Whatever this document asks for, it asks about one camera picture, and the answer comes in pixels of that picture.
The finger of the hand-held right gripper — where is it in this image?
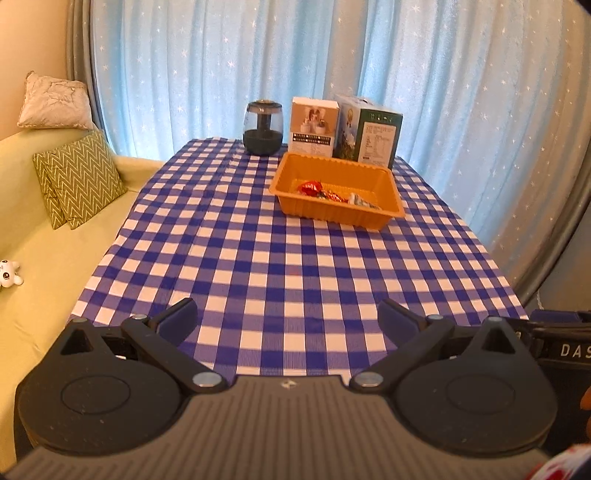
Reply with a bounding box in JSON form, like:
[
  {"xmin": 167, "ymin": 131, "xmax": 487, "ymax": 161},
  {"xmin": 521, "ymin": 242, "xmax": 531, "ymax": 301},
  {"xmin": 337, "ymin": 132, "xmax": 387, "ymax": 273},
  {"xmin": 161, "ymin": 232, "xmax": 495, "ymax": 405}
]
[
  {"xmin": 530, "ymin": 310, "xmax": 591, "ymax": 327},
  {"xmin": 503, "ymin": 316, "xmax": 591, "ymax": 356}
]

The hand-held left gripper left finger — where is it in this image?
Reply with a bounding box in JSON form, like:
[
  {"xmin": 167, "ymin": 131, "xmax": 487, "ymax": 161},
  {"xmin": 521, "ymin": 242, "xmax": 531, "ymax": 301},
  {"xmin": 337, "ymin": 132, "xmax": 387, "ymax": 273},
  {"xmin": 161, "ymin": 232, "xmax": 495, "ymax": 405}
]
[{"xmin": 46, "ymin": 298, "xmax": 229, "ymax": 395}]

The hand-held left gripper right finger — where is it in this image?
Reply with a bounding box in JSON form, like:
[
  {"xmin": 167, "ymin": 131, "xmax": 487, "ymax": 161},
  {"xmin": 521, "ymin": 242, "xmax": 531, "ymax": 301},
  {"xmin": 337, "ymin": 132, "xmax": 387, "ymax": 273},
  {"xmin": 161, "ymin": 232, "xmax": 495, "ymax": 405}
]
[{"xmin": 347, "ymin": 298, "xmax": 536, "ymax": 395}]

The clear sesame snack packet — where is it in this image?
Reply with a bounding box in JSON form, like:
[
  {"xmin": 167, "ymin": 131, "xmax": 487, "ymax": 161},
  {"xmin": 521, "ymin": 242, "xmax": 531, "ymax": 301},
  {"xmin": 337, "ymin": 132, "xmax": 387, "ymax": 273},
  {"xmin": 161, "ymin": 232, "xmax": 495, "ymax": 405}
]
[{"xmin": 347, "ymin": 193, "xmax": 384, "ymax": 210}]

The orange plastic tray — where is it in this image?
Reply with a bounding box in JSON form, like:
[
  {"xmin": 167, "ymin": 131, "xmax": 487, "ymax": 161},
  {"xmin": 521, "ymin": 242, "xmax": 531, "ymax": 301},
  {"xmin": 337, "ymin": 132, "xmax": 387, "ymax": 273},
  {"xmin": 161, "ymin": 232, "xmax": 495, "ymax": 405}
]
[{"xmin": 269, "ymin": 152, "xmax": 407, "ymax": 230}]

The grey curtain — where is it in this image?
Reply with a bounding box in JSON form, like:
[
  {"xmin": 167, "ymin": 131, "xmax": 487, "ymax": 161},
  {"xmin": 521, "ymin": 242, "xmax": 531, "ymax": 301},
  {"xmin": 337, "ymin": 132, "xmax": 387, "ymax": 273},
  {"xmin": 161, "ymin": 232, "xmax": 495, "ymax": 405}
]
[
  {"xmin": 499, "ymin": 138, "xmax": 591, "ymax": 319},
  {"xmin": 65, "ymin": 0, "xmax": 100, "ymax": 130}
]

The red white printed clothing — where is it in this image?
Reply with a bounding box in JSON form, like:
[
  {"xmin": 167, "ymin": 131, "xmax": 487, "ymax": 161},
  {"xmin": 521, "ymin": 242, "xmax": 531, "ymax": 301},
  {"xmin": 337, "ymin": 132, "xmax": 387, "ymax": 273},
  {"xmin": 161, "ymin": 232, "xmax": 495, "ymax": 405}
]
[{"xmin": 526, "ymin": 443, "xmax": 591, "ymax": 480}]

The blue white checked tablecloth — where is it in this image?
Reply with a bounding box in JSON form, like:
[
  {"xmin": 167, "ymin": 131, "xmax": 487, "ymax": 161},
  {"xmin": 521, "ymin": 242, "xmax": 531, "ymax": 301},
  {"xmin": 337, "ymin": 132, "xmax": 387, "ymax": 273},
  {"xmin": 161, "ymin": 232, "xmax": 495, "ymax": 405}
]
[{"xmin": 67, "ymin": 137, "xmax": 531, "ymax": 384}]

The light green sofa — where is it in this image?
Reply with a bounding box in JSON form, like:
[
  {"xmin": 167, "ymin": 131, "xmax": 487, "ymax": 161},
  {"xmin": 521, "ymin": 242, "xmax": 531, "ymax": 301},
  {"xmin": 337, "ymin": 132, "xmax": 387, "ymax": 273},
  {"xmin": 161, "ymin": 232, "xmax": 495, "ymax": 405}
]
[{"xmin": 0, "ymin": 128, "xmax": 164, "ymax": 462}]

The green zigzag cushion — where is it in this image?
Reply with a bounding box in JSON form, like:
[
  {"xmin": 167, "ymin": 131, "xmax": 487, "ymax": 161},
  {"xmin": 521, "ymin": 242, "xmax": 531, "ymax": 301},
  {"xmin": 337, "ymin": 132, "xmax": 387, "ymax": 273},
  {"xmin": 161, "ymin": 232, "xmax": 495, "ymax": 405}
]
[
  {"xmin": 45, "ymin": 130, "xmax": 129, "ymax": 230},
  {"xmin": 32, "ymin": 152, "xmax": 68, "ymax": 230}
]

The small white toy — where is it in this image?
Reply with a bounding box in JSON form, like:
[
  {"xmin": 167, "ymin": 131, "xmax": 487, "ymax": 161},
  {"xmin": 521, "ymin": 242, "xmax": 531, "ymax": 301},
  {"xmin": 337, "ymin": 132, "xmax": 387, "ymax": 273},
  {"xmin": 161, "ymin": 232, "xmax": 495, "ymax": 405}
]
[{"xmin": 0, "ymin": 259, "xmax": 23, "ymax": 289}]

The green cardboard box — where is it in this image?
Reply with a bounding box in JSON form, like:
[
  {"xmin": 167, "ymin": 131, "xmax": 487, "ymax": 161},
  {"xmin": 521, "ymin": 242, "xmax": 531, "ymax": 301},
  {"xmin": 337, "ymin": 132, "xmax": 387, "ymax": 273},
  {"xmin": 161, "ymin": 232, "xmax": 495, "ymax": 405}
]
[{"xmin": 332, "ymin": 95, "xmax": 403, "ymax": 171}]

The dark glass jar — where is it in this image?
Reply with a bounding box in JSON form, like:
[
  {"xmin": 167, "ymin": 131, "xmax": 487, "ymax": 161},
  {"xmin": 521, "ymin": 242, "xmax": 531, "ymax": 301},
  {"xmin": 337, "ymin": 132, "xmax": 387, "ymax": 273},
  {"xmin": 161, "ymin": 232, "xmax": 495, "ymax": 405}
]
[{"xmin": 242, "ymin": 100, "xmax": 283, "ymax": 155}]

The white cardboard box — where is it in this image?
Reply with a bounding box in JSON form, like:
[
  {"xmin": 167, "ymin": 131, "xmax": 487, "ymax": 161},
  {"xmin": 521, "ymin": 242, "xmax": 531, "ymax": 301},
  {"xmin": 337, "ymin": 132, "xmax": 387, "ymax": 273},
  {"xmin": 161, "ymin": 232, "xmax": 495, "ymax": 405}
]
[{"xmin": 288, "ymin": 96, "xmax": 340, "ymax": 159}]

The white cushion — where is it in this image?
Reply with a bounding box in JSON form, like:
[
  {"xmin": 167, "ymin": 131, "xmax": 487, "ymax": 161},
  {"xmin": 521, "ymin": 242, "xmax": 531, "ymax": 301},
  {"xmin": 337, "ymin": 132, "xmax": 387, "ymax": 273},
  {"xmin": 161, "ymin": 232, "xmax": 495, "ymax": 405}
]
[{"xmin": 17, "ymin": 71, "xmax": 95, "ymax": 131}]

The blue star curtain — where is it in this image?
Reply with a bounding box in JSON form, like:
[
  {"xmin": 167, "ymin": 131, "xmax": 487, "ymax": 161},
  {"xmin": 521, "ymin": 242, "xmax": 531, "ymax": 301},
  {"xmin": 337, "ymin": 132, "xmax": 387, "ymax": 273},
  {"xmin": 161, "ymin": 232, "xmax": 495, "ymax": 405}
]
[{"xmin": 90, "ymin": 0, "xmax": 591, "ymax": 278}]

